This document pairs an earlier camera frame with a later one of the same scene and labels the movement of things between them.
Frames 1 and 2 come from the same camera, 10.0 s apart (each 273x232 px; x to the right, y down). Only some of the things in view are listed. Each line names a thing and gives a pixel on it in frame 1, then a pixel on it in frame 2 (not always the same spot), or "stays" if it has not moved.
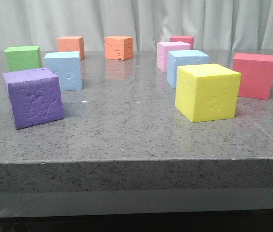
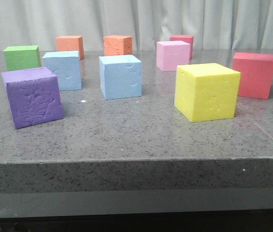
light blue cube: (67, 66) stays
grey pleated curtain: (215, 24) stays
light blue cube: (184, 57) → (121, 76)
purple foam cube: (35, 96) stays
